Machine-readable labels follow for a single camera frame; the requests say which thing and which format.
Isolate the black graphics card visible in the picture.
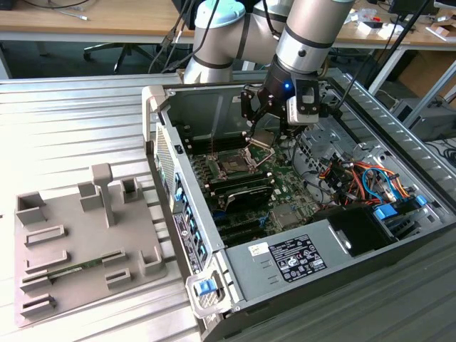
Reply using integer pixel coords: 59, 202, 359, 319
222, 187, 274, 214

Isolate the green motherboard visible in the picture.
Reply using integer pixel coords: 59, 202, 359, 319
187, 137, 323, 250

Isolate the blue wire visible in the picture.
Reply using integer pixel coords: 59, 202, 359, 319
361, 165, 398, 206

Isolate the orange red wire bundle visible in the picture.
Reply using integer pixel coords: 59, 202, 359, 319
318, 156, 416, 211

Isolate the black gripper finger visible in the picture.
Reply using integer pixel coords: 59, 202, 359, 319
240, 85, 266, 140
279, 105, 297, 139

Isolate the black office chair base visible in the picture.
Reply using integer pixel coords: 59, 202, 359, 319
83, 41, 156, 74

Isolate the silver green CPU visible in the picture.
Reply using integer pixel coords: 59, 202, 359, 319
248, 129, 276, 148

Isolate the small cardboard piece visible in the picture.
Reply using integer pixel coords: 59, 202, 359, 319
426, 24, 452, 41

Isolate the CPU socket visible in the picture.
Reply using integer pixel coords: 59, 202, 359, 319
210, 148, 259, 179

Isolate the grey parts rack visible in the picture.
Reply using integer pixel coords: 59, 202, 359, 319
13, 162, 171, 329

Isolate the black stand pole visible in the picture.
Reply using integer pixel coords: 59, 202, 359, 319
366, 0, 434, 88

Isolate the green RAM stick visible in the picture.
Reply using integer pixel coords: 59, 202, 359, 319
48, 259, 106, 279

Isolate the grey power supply unit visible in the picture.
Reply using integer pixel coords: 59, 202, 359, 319
212, 219, 353, 304

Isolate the grey open PC case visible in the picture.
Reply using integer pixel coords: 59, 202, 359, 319
141, 69, 456, 339

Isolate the small white box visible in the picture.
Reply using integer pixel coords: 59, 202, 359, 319
357, 20, 397, 39

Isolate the grey desktop computer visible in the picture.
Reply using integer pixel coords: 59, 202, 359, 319
390, 98, 456, 143

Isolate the wooden desk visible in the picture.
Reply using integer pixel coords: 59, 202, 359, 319
0, 0, 456, 53

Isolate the blue disk carrier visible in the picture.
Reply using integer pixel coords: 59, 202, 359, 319
373, 194, 428, 224

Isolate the brown cardboard box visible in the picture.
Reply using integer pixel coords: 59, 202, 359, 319
393, 49, 456, 99

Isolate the silver chipset heatsink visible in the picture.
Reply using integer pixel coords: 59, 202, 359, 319
271, 204, 304, 229

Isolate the black expansion slot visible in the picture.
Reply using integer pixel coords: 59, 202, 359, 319
213, 215, 264, 234
217, 227, 267, 247

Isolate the black RAM slot row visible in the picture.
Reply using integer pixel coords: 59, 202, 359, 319
205, 170, 276, 196
183, 135, 250, 157

